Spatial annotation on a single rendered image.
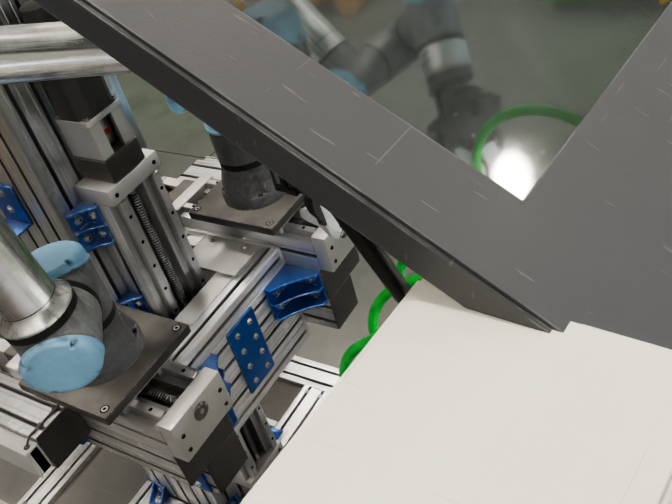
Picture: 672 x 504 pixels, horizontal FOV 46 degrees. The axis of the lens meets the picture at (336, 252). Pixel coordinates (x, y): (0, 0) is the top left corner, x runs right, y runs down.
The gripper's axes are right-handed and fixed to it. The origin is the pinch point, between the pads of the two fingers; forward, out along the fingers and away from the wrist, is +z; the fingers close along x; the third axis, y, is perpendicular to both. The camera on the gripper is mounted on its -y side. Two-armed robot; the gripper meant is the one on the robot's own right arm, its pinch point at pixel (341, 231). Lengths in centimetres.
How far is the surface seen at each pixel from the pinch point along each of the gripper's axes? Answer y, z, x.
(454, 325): -44, -32, 36
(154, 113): 279, 123, -166
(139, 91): 310, 123, -183
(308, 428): -39, -32, 48
